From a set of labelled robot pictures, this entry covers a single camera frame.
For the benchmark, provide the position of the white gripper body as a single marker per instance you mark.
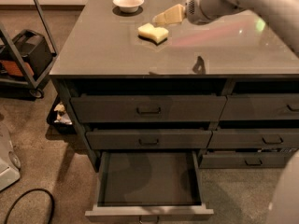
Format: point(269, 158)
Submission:
point(199, 10)

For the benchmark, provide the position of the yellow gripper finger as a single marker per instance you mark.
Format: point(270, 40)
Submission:
point(173, 15)

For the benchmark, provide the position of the yellow sponge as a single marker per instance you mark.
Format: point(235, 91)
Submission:
point(156, 34)

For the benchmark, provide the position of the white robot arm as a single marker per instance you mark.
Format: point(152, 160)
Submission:
point(282, 16)

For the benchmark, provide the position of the dark grey drawer cabinet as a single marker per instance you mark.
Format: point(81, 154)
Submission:
point(237, 54)

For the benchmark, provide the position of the top right drawer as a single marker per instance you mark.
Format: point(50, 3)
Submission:
point(261, 107)

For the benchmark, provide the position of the middle left drawer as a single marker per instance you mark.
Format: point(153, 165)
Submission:
point(148, 139)

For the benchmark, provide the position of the top left drawer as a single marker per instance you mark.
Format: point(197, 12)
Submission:
point(159, 108)

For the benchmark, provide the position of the middle right drawer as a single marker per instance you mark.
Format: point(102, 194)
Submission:
point(254, 138)

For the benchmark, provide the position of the bottom right drawer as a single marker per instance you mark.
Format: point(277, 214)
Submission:
point(243, 160)

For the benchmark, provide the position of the open bottom left drawer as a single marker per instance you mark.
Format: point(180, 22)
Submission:
point(148, 187)

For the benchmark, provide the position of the white ceramic bowl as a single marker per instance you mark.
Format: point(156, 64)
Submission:
point(128, 6)

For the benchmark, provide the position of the black metal cart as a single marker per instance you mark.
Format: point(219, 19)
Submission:
point(27, 58)

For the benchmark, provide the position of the grey machine on floor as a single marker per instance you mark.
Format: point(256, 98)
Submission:
point(10, 164)

